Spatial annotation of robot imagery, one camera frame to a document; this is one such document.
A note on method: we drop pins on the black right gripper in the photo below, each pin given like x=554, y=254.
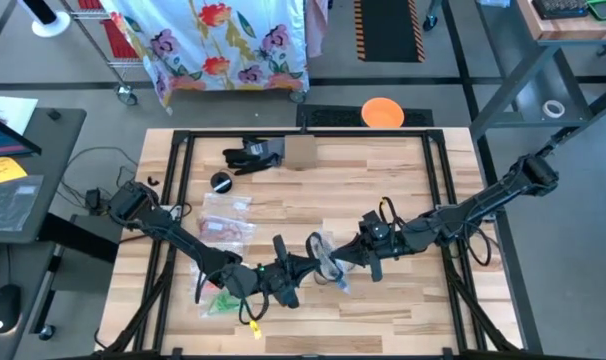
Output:
x=393, y=240

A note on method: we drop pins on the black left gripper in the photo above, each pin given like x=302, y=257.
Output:
x=263, y=280

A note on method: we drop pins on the wide black rubber band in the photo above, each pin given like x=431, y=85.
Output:
x=314, y=250
x=350, y=272

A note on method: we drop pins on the green rubber band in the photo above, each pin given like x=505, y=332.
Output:
x=223, y=300
x=214, y=309
x=230, y=305

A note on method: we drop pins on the orange rubber band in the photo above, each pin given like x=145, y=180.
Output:
x=210, y=287

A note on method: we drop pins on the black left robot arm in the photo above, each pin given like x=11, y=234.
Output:
x=173, y=235

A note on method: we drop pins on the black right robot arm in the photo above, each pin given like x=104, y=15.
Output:
x=483, y=202

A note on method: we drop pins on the brown cardboard box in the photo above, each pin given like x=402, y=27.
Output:
x=300, y=152

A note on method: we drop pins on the black work gloves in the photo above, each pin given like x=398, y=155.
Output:
x=250, y=156

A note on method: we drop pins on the orange bowl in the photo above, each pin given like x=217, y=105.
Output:
x=383, y=112

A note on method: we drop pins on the small black curved clip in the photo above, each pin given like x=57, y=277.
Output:
x=153, y=181

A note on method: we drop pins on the hazard striped floor mat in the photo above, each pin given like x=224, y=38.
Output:
x=388, y=30

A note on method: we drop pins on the black power adapter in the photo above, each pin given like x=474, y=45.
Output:
x=92, y=199

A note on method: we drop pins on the pale pink cloth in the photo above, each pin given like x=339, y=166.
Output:
x=317, y=25

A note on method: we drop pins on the white tape roll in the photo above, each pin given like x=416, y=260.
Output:
x=547, y=109

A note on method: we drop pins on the grey cart leg with caster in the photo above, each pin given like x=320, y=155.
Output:
x=430, y=22

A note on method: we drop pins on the floral print curtain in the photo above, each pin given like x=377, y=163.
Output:
x=208, y=45

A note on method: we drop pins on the dark grey desk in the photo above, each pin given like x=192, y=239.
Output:
x=58, y=150

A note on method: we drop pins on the floral fabric backdrop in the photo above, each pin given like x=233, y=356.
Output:
x=118, y=65

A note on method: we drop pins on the red fabric panel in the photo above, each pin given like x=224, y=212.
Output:
x=118, y=40

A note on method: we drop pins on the wooden top workbench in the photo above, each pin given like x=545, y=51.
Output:
x=563, y=30

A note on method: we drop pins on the black computer mouse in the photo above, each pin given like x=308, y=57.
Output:
x=5, y=305

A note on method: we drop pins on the grey plastic bag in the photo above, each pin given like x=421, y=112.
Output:
x=8, y=205

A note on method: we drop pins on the black keyboard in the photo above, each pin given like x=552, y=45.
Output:
x=558, y=7

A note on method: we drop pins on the yellow sticky note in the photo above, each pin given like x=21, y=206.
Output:
x=3, y=170

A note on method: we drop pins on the computer monitor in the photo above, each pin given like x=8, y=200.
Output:
x=3, y=140

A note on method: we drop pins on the white paper sheet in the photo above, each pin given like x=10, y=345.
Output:
x=13, y=107

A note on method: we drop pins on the green tray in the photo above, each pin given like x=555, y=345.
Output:
x=590, y=7

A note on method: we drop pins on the white round pedestal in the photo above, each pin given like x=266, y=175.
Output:
x=53, y=27

